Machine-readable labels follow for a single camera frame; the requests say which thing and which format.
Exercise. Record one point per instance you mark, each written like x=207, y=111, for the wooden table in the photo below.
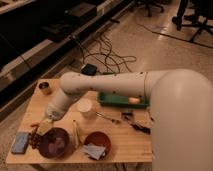
x=127, y=144

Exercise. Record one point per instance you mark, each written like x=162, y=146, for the green tray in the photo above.
x=113, y=100

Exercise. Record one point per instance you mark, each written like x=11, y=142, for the metal can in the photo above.
x=45, y=88

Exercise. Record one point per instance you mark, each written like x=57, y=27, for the yellow lemon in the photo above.
x=133, y=100

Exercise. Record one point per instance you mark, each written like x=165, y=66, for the white cup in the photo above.
x=85, y=107

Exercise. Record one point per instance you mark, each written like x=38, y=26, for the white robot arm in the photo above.
x=181, y=109

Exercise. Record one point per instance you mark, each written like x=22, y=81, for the office chair base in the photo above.
x=148, y=4

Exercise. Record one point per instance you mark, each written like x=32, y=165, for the black power box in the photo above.
x=89, y=69

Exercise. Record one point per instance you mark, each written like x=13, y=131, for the blue sponge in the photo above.
x=21, y=143

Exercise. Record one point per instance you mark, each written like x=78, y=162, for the black stand legs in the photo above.
x=199, y=19

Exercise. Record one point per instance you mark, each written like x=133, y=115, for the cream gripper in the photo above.
x=44, y=126

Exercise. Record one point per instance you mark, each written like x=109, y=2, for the purple bowl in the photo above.
x=54, y=143

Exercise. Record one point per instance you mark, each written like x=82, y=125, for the yellow banana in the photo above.
x=76, y=134

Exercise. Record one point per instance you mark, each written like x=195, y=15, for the dark shelf bench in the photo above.
x=35, y=37

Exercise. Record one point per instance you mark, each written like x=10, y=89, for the brown red bowl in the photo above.
x=100, y=139

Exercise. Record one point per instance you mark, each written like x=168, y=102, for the black handled knife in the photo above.
x=143, y=129

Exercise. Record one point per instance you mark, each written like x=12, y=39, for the small dark clip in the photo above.
x=127, y=115

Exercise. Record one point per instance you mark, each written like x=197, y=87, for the dark grape bunch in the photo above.
x=34, y=139

